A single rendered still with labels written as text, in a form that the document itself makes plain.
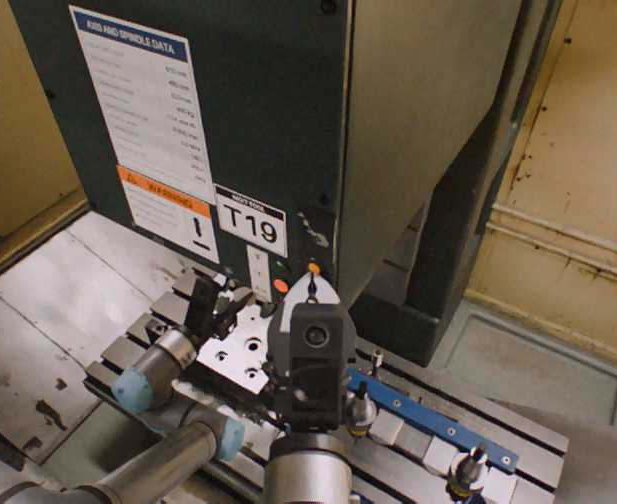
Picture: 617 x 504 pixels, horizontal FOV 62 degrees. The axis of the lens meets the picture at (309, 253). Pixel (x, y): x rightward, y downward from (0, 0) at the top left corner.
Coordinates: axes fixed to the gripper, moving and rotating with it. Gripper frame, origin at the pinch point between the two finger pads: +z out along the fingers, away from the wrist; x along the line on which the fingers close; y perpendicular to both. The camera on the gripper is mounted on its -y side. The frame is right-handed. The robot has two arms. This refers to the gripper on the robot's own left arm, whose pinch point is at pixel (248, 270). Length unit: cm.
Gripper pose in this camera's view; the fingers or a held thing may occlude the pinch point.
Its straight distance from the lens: 110.2
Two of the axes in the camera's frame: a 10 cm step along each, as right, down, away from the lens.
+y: 0.1, 6.9, 7.2
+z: 5.6, -6.0, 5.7
